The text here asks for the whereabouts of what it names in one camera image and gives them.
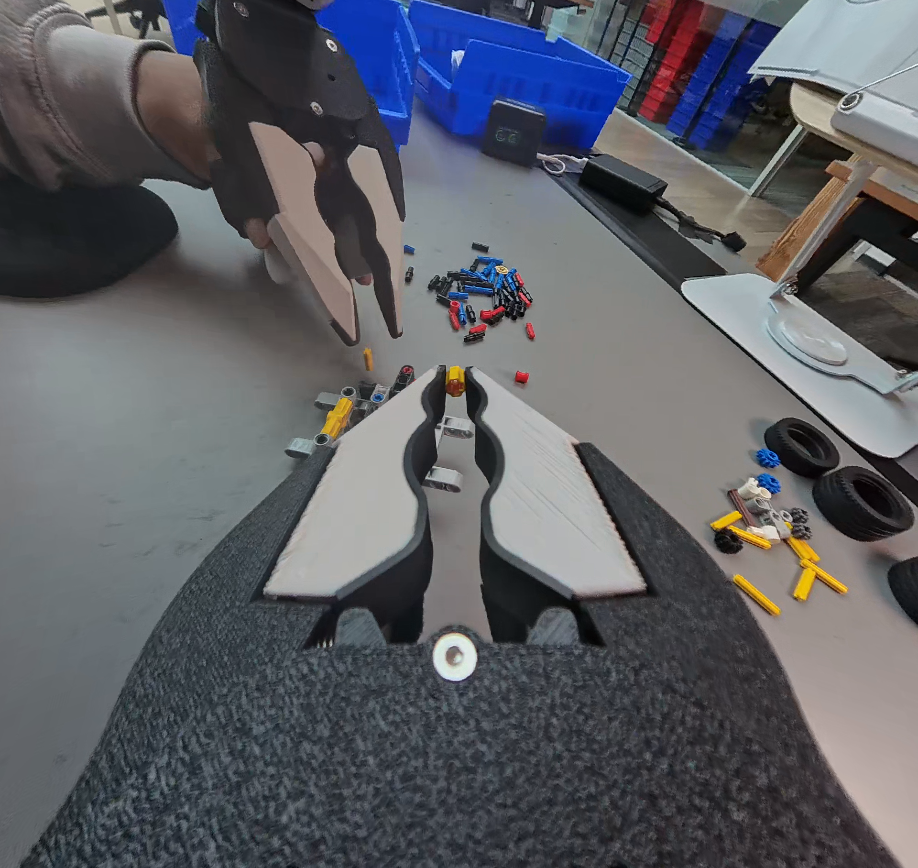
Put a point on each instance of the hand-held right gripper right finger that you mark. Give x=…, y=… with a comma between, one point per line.
x=559, y=524

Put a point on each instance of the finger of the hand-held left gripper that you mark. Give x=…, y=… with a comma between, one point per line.
x=301, y=222
x=384, y=222

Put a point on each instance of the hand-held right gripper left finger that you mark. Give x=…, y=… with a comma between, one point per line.
x=344, y=524

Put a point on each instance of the grey toy brick assembly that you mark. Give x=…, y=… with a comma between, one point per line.
x=337, y=416

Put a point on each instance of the person's left forearm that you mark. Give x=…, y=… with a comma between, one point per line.
x=64, y=93

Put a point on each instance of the grey desk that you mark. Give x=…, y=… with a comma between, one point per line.
x=143, y=437

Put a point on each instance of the person's left hand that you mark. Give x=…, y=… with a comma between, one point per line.
x=176, y=115

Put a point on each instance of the blue storage bin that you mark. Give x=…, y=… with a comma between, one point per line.
x=531, y=86
x=373, y=43

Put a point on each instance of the pile of black blue red pins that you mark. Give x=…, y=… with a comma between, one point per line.
x=488, y=294

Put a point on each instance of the black power station with display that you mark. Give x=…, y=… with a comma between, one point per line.
x=513, y=133

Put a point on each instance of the black toy gear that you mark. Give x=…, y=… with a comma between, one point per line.
x=728, y=541

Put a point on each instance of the brown toy axle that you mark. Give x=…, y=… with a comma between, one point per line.
x=742, y=508

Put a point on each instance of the white toy connector pieces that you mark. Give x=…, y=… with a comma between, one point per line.
x=764, y=516

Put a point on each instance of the blue toy gear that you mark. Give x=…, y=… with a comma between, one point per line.
x=767, y=458
x=769, y=483

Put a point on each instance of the black chair armrest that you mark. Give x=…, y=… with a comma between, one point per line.
x=72, y=244

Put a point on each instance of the black power adapter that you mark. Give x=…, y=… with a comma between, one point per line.
x=620, y=181

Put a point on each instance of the dark grey toy gear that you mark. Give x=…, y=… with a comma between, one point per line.
x=800, y=524

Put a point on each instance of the pile of yellow axles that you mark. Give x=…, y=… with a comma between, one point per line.
x=803, y=549

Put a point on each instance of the black toy tire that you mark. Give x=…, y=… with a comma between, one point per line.
x=860, y=503
x=801, y=448
x=905, y=592

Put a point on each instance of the silver monitor stand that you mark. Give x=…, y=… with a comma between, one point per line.
x=746, y=337

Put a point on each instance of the rack of red blue drawers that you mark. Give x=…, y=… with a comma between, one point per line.
x=688, y=57

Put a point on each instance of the wooden side table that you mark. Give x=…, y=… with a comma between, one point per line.
x=810, y=222

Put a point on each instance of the grey monitor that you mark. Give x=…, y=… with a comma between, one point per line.
x=832, y=21

